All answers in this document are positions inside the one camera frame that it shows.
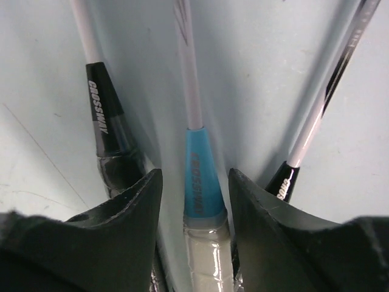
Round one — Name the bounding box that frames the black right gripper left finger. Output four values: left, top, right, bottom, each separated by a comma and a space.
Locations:
1, 169, 162, 291

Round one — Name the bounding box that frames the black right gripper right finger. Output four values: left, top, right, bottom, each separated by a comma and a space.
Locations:
229, 169, 388, 291

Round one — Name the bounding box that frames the blue racket white grip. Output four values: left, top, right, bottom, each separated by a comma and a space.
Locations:
173, 1, 233, 291

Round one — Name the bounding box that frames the white racket black grip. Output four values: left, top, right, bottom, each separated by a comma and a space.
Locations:
70, 1, 146, 198

